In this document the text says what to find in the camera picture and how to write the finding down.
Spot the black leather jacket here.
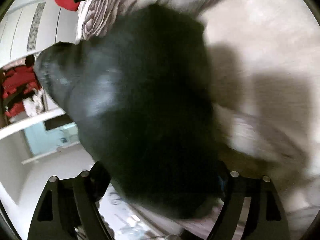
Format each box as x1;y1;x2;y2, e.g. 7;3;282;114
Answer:
34;4;222;219

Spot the white shelf unit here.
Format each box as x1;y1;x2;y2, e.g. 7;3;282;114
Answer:
1;54;79;165

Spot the floral bed blanket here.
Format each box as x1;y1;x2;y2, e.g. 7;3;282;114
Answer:
76;0;319;239

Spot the white wardrobe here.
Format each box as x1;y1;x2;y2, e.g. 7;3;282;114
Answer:
1;0;78;67

